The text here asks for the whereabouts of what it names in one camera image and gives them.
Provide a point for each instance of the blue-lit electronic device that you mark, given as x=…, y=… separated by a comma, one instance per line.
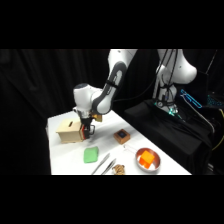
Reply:
x=191, y=98

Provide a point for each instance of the brown box with blue top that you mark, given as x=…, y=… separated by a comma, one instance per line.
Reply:
x=122, y=136

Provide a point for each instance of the black cloth-covered robot stand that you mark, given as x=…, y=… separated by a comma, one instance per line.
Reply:
x=166, y=133

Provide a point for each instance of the light wooden drawer box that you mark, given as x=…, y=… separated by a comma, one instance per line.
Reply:
x=68, y=130

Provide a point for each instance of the brown pretzel-shaped toy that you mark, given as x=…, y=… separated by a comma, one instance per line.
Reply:
x=119, y=169

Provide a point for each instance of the silver metal pan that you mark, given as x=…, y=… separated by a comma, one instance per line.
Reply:
x=146, y=164

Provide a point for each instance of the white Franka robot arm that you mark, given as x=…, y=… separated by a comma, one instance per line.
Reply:
x=113, y=80

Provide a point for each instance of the small green light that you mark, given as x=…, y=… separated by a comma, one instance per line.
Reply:
x=172, y=111

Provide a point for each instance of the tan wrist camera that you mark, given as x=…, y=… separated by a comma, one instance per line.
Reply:
x=97, y=117

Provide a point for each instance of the green sponge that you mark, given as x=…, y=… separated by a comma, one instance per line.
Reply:
x=91, y=155

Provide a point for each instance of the orange block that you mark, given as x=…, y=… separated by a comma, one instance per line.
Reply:
x=147, y=157

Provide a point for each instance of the silver metal tongs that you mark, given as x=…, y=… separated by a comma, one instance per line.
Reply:
x=103, y=165

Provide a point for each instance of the black curtain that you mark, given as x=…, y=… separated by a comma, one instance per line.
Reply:
x=40, y=93

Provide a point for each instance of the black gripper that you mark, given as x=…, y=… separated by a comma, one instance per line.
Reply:
x=87, y=120

